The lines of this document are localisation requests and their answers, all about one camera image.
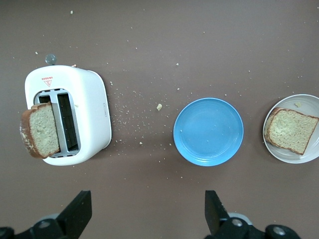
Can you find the large bread crumb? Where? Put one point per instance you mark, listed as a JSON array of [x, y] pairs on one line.
[[159, 107]]

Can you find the beige plate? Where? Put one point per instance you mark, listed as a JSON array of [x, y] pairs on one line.
[[286, 154]]

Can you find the blue plate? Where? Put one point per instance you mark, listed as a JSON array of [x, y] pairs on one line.
[[208, 132]]

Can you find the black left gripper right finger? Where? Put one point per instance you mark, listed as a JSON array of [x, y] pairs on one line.
[[218, 219]]

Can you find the brown bread slice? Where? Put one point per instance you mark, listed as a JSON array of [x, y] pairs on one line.
[[291, 130], [41, 130]]

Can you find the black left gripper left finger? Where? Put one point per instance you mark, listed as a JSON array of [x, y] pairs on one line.
[[76, 214]]

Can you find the white toaster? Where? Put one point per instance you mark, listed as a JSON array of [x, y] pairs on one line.
[[87, 112]]

